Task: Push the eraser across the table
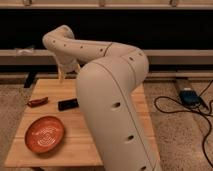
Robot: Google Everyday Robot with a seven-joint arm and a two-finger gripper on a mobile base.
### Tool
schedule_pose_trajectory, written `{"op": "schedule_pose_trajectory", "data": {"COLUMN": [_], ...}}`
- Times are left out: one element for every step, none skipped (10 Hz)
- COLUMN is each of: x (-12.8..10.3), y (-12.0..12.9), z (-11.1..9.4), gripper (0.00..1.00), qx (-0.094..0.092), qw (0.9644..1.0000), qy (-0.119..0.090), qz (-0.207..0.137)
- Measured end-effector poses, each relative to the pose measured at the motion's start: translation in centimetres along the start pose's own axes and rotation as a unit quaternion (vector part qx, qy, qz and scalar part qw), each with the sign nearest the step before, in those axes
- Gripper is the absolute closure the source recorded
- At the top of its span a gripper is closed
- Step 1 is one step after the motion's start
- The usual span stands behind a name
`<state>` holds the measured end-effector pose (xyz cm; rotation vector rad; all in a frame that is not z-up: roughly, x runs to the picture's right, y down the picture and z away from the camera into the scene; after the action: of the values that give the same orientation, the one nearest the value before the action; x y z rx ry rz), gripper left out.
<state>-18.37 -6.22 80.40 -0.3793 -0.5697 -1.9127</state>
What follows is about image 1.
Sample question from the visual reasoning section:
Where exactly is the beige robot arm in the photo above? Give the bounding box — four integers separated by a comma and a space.
43, 25, 162, 171

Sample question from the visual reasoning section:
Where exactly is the wooden table board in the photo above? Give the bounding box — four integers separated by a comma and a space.
4, 78, 161, 168

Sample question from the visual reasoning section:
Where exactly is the blue power box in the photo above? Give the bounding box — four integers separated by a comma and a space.
179, 89, 200, 107

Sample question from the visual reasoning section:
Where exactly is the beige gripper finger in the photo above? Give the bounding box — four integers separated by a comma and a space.
58, 66, 66, 83

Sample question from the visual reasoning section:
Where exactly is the black eraser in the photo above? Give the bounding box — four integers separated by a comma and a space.
58, 98, 78, 111

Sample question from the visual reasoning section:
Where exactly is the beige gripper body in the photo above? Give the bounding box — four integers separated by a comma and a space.
55, 53, 80, 74

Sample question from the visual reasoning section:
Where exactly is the black cable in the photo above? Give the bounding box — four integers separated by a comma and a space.
153, 79, 213, 169

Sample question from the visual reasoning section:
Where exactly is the orange patterned bowl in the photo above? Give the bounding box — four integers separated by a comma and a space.
24, 116, 65, 154

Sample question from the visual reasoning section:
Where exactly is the clear plastic wrap piece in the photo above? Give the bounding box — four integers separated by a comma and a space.
15, 46, 35, 56

